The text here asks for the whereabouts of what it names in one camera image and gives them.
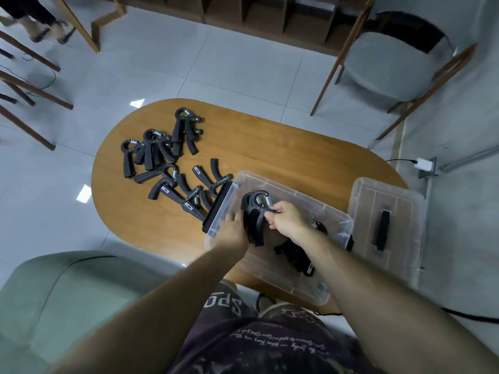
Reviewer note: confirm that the person's left hand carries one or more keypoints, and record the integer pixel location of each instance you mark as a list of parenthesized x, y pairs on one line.
[(232, 235)]

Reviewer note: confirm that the person's right hand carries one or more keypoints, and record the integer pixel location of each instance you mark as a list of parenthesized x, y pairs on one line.
[(290, 223)]

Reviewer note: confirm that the person's left fingers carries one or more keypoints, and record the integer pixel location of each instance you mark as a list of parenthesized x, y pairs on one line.
[(230, 220)]

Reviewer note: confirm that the person's right fingers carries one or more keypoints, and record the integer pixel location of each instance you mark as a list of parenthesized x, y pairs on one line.
[(271, 220)]

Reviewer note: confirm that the black hand grip exerciser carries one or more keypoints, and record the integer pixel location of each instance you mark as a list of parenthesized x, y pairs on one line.
[(254, 221), (296, 256), (320, 227)]

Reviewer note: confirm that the person's left forearm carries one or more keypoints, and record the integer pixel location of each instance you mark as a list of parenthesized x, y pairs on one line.
[(156, 315)]

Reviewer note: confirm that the person's right forearm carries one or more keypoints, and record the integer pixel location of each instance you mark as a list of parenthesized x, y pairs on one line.
[(382, 311)]

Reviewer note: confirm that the clear plastic storage box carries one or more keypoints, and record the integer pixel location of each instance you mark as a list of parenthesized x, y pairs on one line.
[(280, 276)]

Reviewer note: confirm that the pile of black hand grippers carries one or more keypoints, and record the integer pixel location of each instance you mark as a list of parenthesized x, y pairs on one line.
[(171, 151)]

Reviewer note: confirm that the clear plastic box lid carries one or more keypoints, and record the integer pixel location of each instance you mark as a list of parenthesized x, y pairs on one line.
[(384, 229)]

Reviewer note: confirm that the dark printed shirt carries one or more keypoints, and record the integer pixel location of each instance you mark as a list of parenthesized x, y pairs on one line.
[(273, 342)]

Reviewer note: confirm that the white charger plug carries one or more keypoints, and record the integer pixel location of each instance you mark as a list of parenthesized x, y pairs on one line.
[(423, 164)]

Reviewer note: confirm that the metal floor socket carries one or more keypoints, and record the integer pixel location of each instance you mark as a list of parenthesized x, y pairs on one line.
[(428, 173)]

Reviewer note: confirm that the green upholstered armchair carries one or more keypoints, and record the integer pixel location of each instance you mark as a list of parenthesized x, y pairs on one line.
[(66, 303)]

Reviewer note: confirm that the grey chair with wooden legs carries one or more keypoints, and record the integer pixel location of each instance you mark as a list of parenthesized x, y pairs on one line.
[(390, 62)]

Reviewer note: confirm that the wooden shelf unit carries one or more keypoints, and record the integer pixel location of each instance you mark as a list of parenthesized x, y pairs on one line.
[(265, 15)]

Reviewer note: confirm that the grey metal pipe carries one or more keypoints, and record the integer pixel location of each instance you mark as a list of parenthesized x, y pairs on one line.
[(467, 158)]

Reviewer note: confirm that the wooden chair leg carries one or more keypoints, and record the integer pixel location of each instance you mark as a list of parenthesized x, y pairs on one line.
[(29, 130), (39, 91), (31, 52)]

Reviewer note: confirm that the wooden table leg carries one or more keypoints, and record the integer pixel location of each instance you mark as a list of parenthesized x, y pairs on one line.
[(78, 23)]

